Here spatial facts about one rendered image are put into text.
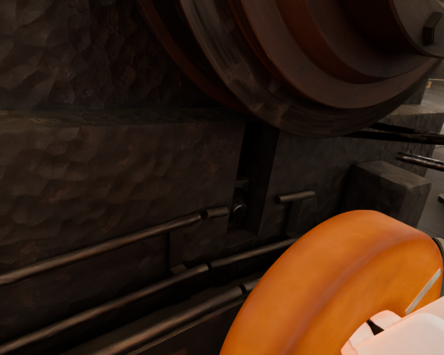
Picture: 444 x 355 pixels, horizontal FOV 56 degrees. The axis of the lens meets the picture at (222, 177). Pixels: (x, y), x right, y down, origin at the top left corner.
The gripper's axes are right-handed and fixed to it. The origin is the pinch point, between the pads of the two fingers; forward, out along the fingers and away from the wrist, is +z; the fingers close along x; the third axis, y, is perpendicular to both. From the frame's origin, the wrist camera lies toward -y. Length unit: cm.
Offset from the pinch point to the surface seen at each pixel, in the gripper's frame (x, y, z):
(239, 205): -16.9, -16.2, 24.3
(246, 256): -15.1, -19.5, 18.6
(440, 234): -219, -102, 48
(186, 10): 1.7, 9.1, 19.7
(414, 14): -11.6, 13.3, 12.1
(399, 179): -38.0, -9.0, 16.4
